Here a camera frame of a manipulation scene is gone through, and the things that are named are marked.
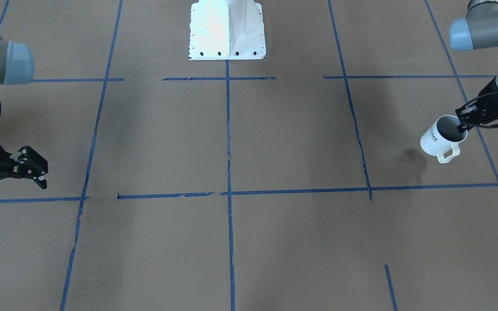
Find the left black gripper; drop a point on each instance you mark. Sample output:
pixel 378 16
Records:
pixel 490 110

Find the white ribbed HOME mug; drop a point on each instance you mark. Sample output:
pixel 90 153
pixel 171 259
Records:
pixel 443 138

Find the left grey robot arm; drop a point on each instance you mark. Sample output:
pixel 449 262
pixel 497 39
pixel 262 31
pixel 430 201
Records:
pixel 478 30

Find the brown paper table cover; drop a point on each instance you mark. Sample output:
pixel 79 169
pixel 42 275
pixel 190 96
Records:
pixel 291 183

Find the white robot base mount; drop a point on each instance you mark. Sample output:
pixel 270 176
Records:
pixel 226 30

